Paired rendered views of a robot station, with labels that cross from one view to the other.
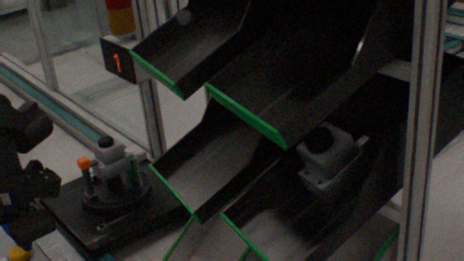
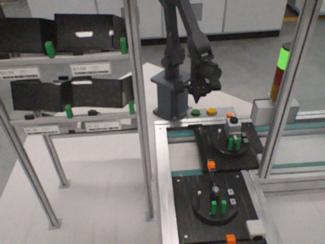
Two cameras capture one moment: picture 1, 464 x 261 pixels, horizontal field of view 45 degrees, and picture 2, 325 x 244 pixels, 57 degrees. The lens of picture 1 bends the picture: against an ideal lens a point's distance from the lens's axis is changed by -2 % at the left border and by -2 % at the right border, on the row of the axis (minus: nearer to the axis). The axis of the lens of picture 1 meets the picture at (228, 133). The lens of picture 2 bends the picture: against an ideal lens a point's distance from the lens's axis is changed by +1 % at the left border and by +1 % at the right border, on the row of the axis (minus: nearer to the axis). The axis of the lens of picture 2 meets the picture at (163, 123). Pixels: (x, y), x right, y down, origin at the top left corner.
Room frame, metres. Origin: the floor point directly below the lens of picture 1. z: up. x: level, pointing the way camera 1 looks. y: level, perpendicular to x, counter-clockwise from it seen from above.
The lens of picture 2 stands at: (1.19, -0.57, 1.75)
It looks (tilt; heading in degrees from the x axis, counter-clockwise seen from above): 40 degrees down; 124
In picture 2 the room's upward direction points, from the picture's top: 2 degrees counter-clockwise
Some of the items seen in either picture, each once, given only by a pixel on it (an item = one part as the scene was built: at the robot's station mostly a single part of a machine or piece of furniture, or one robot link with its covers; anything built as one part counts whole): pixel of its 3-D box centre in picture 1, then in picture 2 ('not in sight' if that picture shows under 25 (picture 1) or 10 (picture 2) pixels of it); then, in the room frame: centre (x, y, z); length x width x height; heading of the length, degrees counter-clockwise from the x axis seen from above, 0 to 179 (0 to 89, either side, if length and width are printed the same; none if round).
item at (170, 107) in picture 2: not in sight; (172, 94); (0.58, 0.42, 0.96); 0.15 x 0.15 x 0.20; 82
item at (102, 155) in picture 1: (113, 153); (233, 128); (0.95, 0.22, 1.06); 0.08 x 0.04 x 0.07; 127
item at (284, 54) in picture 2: not in sight; (289, 57); (1.08, 0.18, 1.38); 0.05 x 0.05 x 0.05
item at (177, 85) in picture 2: (9, 191); (197, 79); (0.74, 0.35, 1.13); 0.19 x 0.06 x 0.08; 37
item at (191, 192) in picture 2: not in sight; (215, 195); (1.01, -0.04, 1.01); 0.24 x 0.24 x 0.13; 36
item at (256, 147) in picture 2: (118, 198); (229, 146); (0.94, 0.23, 0.96); 0.24 x 0.24 x 0.02; 36
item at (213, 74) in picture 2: (8, 122); (206, 61); (0.78, 0.33, 1.23); 0.12 x 0.08 x 0.11; 156
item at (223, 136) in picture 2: (116, 190); (230, 142); (0.94, 0.23, 0.98); 0.14 x 0.14 x 0.02
